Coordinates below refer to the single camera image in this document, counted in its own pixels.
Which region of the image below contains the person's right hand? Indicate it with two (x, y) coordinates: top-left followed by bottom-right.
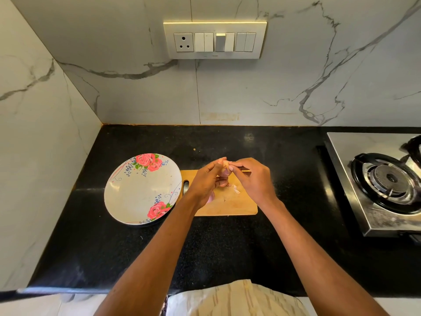
(227, 157), (281, 212)

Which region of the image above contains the person's left hand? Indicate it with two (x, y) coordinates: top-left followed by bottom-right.
(183, 157), (228, 212)

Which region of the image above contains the small pink onion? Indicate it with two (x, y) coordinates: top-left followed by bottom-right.
(217, 163), (234, 188)

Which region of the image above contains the person's right forearm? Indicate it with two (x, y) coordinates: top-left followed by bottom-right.
(258, 199), (390, 316)

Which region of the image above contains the person's left forearm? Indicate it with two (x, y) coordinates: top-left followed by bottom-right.
(94, 199), (201, 316)

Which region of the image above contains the wooden cutting board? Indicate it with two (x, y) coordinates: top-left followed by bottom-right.
(179, 169), (259, 216)

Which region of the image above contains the black stone countertop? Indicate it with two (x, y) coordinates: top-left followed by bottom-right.
(26, 124), (421, 299)

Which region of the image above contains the white floral plate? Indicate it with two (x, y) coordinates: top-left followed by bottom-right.
(104, 152), (183, 226)

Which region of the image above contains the stainless steel gas stove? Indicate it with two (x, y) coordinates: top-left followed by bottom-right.
(324, 131), (421, 237)

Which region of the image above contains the beige striped garment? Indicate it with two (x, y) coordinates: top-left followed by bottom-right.
(164, 280), (310, 316)

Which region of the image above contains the black stove burner grate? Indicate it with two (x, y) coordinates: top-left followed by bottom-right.
(403, 135), (421, 170)
(350, 152), (421, 215)

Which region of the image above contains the white wall switch panel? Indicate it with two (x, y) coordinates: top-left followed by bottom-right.
(163, 21), (268, 61)

